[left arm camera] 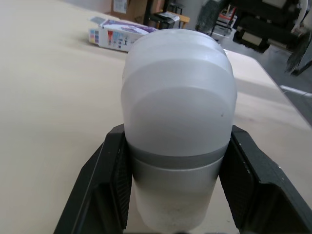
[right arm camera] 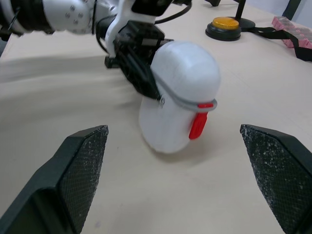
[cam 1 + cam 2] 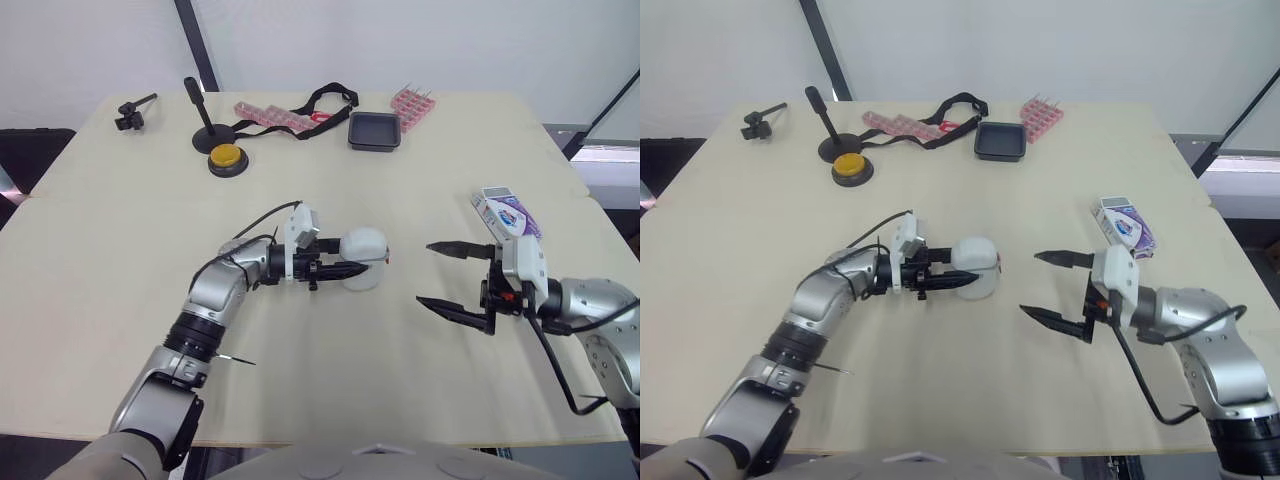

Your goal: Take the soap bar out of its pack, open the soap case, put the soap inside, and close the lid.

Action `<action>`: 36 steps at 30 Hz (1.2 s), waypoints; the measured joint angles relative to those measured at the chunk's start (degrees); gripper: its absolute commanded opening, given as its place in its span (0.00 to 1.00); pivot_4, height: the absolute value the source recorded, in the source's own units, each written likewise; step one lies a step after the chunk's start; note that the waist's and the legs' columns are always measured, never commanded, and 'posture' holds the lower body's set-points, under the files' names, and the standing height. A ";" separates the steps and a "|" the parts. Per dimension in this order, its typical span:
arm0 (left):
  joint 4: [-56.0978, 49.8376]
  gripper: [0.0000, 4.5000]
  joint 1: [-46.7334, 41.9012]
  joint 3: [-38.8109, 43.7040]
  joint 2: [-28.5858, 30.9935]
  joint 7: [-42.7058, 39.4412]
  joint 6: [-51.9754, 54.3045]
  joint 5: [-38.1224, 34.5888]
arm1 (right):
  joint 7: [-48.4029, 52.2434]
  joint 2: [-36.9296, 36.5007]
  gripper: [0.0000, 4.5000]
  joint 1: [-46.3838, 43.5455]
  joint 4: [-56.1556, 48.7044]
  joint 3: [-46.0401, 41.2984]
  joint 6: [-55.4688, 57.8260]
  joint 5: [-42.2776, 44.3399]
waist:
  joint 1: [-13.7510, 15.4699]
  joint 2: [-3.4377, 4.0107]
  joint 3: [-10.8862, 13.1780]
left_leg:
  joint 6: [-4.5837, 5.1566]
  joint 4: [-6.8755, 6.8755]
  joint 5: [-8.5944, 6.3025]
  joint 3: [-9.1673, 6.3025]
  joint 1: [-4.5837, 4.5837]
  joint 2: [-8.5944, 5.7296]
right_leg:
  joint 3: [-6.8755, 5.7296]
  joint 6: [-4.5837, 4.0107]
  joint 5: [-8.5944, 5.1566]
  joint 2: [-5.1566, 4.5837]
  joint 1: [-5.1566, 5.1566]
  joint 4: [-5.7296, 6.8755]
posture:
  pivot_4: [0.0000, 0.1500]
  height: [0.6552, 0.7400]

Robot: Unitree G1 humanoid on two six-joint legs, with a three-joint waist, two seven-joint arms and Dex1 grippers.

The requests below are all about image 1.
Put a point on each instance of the white purple soap pack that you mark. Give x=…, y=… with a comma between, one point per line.
x=119, y=34

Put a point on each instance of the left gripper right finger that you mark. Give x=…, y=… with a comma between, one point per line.
x=263, y=190

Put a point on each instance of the black wooden chair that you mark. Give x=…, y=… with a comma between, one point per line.
x=168, y=19

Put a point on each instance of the brown cardboard box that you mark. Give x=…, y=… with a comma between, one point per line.
x=129, y=9

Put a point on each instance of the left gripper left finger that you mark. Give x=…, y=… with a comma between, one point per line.
x=97, y=185

